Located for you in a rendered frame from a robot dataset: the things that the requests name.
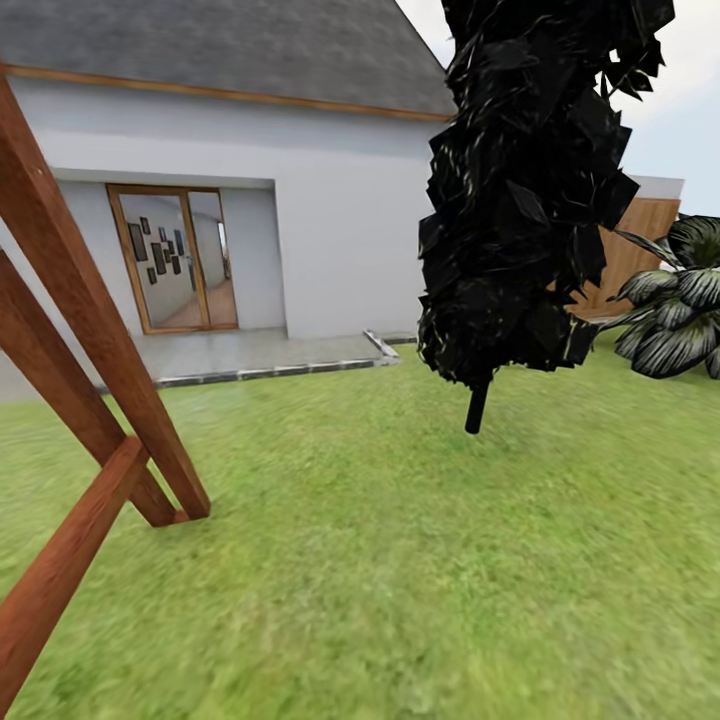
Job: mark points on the tree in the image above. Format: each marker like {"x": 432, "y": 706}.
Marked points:
{"x": 522, "y": 178}

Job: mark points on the door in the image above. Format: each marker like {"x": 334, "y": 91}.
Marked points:
{"x": 173, "y": 240}

